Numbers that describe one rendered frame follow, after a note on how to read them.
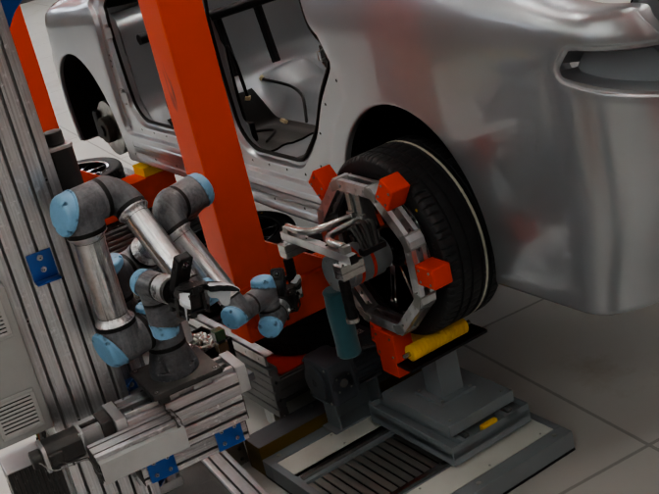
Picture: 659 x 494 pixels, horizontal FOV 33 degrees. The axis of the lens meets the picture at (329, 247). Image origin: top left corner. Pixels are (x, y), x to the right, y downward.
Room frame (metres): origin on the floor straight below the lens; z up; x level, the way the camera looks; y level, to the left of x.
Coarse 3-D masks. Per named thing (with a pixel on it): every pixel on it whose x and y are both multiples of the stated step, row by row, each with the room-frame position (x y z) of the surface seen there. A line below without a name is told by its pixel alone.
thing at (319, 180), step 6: (324, 168) 3.73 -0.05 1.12; (330, 168) 3.74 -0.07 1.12; (312, 174) 3.72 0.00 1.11; (318, 174) 3.71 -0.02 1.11; (324, 174) 3.71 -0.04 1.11; (330, 174) 3.71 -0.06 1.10; (336, 174) 3.72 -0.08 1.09; (312, 180) 3.73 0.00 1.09; (318, 180) 3.69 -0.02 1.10; (324, 180) 3.69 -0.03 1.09; (312, 186) 3.74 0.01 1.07; (318, 186) 3.70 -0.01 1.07; (324, 186) 3.67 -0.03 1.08; (318, 192) 3.71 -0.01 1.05; (324, 192) 3.67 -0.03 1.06
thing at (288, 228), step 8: (344, 192) 3.55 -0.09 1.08; (352, 208) 3.53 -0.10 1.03; (344, 216) 3.52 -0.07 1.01; (352, 216) 3.52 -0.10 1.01; (288, 224) 3.56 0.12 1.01; (320, 224) 3.49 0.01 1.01; (328, 224) 3.49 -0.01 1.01; (336, 224) 3.50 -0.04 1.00; (288, 232) 3.56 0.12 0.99; (296, 232) 3.51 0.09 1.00; (304, 232) 3.48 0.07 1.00; (312, 232) 3.47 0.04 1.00; (320, 232) 3.48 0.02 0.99
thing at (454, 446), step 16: (384, 416) 3.66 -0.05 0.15; (400, 416) 3.65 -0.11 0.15; (496, 416) 3.49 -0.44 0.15; (512, 416) 3.46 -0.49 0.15; (528, 416) 3.49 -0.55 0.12; (400, 432) 3.59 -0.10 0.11; (416, 432) 3.50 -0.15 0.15; (432, 432) 3.48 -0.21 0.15; (464, 432) 3.38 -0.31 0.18; (480, 432) 3.38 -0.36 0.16; (496, 432) 3.42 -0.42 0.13; (432, 448) 3.42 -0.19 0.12; (448, 448) 3.33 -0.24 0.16; (464, 448) 3.34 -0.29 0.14; (480, 448) 3.38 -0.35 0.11
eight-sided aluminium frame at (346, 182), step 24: (336, 192) 3.61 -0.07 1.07; (360, 192) 3.47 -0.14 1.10; (336, 216) 3.74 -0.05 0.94; (384, 216) 3.37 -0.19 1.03; (408, 216) 3.36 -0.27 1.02; (408, 240) 3.29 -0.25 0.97; (408, 264) 3.30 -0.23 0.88; (360, 288) 3.68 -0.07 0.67; (360, 312) 3.62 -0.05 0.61; (384, 312) 3.56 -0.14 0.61; (408, 312) 3.36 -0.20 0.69
